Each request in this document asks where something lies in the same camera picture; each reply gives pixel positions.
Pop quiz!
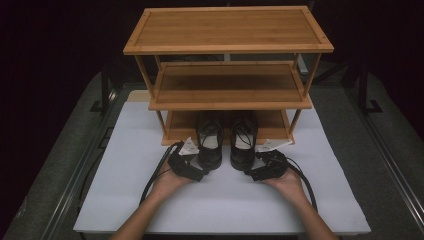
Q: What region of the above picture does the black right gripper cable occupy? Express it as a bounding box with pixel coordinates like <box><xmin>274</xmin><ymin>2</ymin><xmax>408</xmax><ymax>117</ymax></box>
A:
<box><xmin>285</xmin><ymin>155</ymin><xmax>319</xmax><ymax>213</ymax></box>

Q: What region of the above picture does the wooden shoe rack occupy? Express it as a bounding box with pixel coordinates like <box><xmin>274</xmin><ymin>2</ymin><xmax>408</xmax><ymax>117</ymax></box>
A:
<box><xmin>122</xmin><ymin>5</ymin><xmax>335</xmax><ymax>147</ymax></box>

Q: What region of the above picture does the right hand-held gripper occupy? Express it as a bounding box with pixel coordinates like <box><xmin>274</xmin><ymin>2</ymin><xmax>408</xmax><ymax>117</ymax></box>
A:
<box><xmin>244</xmin><ymin>139</ymin><xmax>294</xmax><ymax>182</ymax></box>

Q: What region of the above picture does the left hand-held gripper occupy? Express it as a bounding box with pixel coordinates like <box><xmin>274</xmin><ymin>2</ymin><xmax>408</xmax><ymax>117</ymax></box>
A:
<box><xmin>167</xmin><ymin>136</ymin><xmax>210</xmax><ymax>183</ymax></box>

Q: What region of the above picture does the person's right hand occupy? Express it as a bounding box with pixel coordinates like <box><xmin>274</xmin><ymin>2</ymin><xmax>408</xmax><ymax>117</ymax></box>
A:
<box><xmin>262</xmin><ymin>167</ymin><xmax>307</xmax><ymax>202</ymax></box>

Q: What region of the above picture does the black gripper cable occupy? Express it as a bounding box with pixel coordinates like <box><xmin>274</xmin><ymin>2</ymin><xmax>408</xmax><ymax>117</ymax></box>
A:
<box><xmin>285</xmin><ymin>155</ymin><xmax>319</xmax><ymax>213</ymax></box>
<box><xmin>138</xmin><ymin>141</ymin><xmax>185</xmax><ymax>206</ymax></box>

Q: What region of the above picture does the person's left hand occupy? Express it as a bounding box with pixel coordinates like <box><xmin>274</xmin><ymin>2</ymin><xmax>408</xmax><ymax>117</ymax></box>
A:
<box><xmin>150</xmin><ymin>165</ymin><xmax>195</xmax><ymax>202</ymax></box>

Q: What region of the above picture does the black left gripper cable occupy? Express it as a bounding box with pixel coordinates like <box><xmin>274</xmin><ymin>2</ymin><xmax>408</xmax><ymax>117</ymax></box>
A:
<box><xmin>138</xmin><ymin>141</ymin><xmax>185</xmax><ymax>206</ymax></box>

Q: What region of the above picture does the black metal stand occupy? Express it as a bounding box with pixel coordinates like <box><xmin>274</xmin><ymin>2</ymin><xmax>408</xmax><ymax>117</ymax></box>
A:
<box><xmin>352</xmin><ymin>61</ymin><xmax>384</xmax><ymax>115</ymax></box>
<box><xmin>89</xmin><ymin>61</ymin><xmax>118</xmax><ymax>116</ymax></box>

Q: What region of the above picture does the white table mat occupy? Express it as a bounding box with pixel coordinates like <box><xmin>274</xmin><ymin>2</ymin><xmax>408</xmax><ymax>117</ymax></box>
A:
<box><xmin>73</xmin><ymin>99</ymin><xmax>372</xmax><ymax>236</ymax></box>

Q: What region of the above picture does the black leather shoe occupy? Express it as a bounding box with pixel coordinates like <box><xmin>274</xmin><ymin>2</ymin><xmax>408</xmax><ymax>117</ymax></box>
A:
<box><xmin>229</xmin><ymin>111</ymin><xmax>260</xmax><ymax>172</ymax></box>
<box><xmin>195</xmin><ymin>112</ymin><xmax>225</xmax><ymax>171</ymax></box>

